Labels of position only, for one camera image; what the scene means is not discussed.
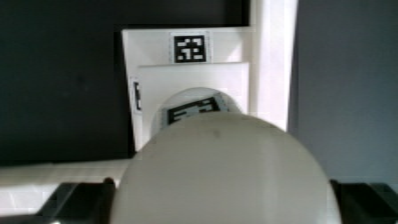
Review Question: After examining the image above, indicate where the white lamp base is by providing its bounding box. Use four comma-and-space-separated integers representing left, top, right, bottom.
123, 27, 253, 146

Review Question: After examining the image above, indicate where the white lamp bulb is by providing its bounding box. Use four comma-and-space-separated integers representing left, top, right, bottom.
111, 106, 343, 224

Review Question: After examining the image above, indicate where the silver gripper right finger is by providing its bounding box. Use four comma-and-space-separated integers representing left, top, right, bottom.
331, 180, 398, 224

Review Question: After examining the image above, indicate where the white foam fence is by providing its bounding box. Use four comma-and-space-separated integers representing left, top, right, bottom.
0, 0, 299, 217

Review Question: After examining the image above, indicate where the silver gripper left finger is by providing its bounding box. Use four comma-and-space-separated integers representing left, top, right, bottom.
24, 178, 118, 224

